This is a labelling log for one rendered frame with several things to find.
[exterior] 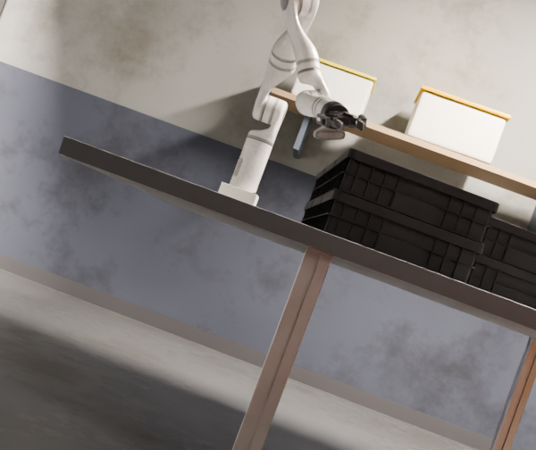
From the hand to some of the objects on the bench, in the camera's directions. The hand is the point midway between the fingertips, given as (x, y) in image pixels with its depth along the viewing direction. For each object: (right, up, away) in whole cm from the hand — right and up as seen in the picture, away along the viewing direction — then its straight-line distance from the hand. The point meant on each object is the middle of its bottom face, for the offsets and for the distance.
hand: (350, 125), depth 228 cm
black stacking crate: (+45, -50, +30) cm, 74 cm away
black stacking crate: (+9, -36, -2) cm, 37 cm away
